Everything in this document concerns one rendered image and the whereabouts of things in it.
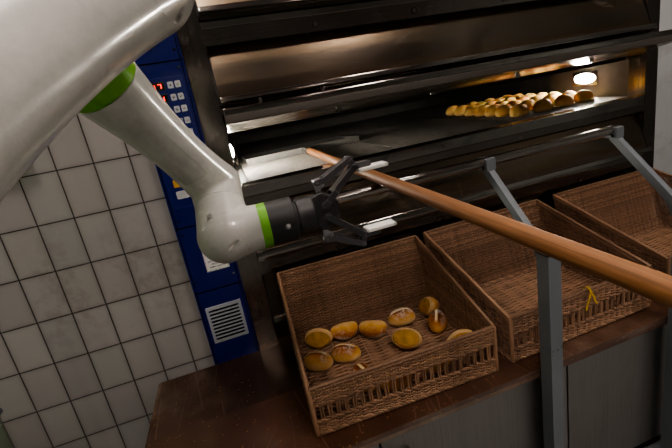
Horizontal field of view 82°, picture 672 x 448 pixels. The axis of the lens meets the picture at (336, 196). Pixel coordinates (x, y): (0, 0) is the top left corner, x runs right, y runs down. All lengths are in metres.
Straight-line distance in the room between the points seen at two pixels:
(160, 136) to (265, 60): 0.71
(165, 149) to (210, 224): 0.16
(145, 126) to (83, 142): 0.71
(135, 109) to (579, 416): 1.47
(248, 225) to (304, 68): 0.73
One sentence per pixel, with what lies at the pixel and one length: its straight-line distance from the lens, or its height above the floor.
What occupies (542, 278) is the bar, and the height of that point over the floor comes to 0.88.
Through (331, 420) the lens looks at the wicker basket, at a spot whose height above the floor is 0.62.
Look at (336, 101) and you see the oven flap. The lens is 1.22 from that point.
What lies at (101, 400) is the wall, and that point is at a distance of 1.69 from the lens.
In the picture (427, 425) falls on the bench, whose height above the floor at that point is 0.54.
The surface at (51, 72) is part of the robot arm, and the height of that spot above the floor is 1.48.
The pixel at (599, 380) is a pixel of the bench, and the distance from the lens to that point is 1.55.
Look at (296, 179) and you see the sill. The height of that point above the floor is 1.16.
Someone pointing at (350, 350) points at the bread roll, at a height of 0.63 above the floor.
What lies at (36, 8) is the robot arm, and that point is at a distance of 0.37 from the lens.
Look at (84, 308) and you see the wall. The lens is 1.53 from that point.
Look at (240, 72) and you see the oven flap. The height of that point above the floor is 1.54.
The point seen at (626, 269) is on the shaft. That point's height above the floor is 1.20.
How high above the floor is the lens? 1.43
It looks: 15 degrees down
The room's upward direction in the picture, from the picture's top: 10 degrees counter-clockwise
